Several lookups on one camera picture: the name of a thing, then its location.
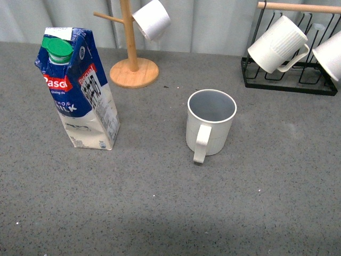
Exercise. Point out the white ribbed mug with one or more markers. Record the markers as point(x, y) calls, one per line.
point(210, 114)
point(280, 47)

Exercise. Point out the blue white milk carton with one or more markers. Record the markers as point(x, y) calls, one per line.
point(71, 66)

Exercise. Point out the white cup on tree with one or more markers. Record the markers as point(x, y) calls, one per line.
point(152, 20)

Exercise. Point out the wooden mug tree stand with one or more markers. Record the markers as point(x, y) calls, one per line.
point(133, 72)

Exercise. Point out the white ribbed mug on rack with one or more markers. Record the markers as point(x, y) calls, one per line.
point(280, 47)

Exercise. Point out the white mug at edge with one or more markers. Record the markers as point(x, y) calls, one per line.
point(328, 56)

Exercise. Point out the black wire mug rack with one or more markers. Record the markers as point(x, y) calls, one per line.
point(319, 23)

